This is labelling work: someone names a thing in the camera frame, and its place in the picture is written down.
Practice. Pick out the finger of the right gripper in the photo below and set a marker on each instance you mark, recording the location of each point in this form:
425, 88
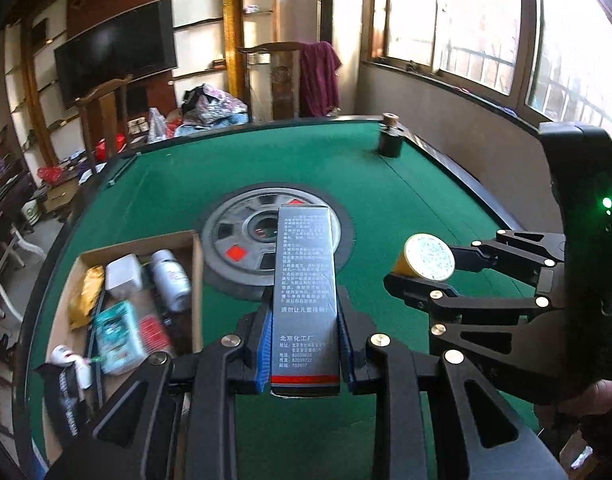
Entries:
518, 254
541, 316

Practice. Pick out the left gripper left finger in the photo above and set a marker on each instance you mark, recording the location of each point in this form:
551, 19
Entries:
135, 433

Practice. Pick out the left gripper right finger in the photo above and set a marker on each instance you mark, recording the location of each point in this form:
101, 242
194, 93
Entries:
436, 416

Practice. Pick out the small round yellow tub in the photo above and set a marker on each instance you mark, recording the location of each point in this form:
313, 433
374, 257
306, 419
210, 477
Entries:
425, 256

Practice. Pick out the grey red carton box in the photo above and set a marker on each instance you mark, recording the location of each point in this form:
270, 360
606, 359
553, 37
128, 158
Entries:
304, 355

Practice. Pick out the yellow cracker packet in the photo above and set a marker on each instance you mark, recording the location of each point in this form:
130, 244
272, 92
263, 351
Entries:
82, 303

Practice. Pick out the person's right hand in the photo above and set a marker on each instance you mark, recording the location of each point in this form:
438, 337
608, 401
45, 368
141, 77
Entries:
590, 413

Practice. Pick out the black snack sachet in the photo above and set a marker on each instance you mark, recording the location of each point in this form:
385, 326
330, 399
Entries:
65, 401

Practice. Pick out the teal red blister pack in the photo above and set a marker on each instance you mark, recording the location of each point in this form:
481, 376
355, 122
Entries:
126, 338

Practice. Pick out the cardboard box tray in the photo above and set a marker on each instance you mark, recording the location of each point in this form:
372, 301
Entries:
184, 329

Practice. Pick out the black pen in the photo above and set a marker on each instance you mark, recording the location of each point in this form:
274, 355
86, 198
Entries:
97, 390

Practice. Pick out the white plastic bottle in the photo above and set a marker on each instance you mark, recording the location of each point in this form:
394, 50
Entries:
171, 281

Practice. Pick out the white power adapter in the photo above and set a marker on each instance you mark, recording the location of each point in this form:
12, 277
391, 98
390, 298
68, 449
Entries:
123, 277

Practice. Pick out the dark jar wooden knob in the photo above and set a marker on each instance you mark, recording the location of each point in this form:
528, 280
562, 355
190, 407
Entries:
391, 136

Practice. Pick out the round mahjong table centre panel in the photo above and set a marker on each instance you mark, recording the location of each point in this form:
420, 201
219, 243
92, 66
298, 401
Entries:
238, 235

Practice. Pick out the maroon garment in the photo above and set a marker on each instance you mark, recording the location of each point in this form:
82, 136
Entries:
318, 81

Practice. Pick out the low wooden cabinet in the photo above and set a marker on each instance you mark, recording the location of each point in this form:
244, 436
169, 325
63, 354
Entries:
59, 198

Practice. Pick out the dark rod on table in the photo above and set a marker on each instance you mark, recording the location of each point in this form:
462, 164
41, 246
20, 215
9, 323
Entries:
119, 173

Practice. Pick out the dark side table white legs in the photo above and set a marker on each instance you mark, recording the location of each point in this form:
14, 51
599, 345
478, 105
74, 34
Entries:
14, 194

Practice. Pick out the wooden chair with garment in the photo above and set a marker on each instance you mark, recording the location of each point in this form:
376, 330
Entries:
272, 80

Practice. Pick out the pile of clothes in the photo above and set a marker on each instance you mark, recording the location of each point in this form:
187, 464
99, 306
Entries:
206, 108

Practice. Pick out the wooden chair left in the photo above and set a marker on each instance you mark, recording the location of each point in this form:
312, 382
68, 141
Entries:
103, 112

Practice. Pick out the white standing air conditioner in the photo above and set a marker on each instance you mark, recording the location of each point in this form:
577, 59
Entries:
340, 24

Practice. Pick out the black wall television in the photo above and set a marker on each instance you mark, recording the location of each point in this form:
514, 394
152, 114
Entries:
139, 43

